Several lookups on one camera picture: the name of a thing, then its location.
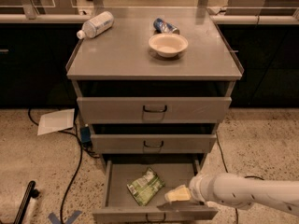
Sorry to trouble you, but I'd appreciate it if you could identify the black stand foot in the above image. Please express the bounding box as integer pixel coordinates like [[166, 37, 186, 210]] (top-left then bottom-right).
[[13, 180, 40, 224]]

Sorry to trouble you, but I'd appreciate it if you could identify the black cable right floor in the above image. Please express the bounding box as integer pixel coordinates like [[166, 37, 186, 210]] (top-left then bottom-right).
[[215, 133, 265, 224]]

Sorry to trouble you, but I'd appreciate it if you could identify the background table right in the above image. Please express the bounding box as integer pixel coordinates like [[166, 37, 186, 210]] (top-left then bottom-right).
[[226, 0, 299, 16]]

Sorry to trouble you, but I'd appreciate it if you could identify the grey bottom drawer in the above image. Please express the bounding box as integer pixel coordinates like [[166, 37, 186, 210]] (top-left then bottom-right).
[[93, 156, 218, 224]]

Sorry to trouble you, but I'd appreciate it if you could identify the grey middle drawer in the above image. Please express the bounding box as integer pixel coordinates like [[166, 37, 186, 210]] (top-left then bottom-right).
[[91, 134, 216, 154]]

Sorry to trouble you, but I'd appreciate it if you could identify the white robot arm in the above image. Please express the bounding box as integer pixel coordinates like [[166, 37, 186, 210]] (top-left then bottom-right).
[[164, 173, 299, 217]]

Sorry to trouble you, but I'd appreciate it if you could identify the grey drawer cabinet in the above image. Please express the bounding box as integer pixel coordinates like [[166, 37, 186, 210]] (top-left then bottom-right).
[[67, 7, 243, 170]]

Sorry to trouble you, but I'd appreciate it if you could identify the white plastic water bottle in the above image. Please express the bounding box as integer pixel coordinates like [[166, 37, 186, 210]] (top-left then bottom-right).
[[77, 11, 114, 39]]

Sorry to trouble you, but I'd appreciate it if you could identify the grey drawer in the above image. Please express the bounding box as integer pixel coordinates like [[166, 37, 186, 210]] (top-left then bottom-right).
[[93, 156, 218, 224], [91, 134, 216, 154], [78, 97, 231, 124]]

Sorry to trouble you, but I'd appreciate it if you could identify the clear acrylic barrier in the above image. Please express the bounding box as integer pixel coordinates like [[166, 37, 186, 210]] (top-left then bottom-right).
[[0, 0, 299, 21]]

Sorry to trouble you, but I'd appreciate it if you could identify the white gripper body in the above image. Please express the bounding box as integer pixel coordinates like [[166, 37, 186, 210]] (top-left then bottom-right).
[[189, 175, 214, 202]]

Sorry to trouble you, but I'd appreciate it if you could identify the black cable left floor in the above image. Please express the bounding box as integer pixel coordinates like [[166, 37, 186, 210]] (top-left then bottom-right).
[[27, 107, 101, 224]]

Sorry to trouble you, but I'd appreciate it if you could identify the blue power adapter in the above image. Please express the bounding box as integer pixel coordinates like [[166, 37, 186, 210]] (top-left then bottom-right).
[[80, 126, 92, 147]]

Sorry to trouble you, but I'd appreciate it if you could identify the green jalapeno chip bag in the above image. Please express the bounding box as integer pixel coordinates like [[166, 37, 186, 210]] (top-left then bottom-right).
[[126, 167, 165, 206]]

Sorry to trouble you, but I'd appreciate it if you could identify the blue tape cross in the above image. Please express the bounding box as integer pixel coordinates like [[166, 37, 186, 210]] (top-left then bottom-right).
[[48, 209, 83, 224]]

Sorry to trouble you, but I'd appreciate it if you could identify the black cable floor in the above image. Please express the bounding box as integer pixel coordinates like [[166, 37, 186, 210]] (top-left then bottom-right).
[[215, 133, 265, 224], [27, 107, 101, 224]]

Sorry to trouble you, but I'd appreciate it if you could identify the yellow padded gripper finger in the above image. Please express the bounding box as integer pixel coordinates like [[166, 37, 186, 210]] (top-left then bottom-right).
[[164, 185, 192, 203]]

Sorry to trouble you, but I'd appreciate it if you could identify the white paper bowl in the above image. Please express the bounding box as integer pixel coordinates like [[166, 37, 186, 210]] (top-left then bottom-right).
[[149, 34, 189, 58]]

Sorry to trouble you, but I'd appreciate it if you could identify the grey top drawer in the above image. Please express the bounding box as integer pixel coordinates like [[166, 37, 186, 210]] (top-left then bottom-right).
[[78, 97, 231, 124]]

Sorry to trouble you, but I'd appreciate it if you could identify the white paper sheet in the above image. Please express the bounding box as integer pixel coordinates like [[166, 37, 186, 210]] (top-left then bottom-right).
[[37, 108, 75, 135]]

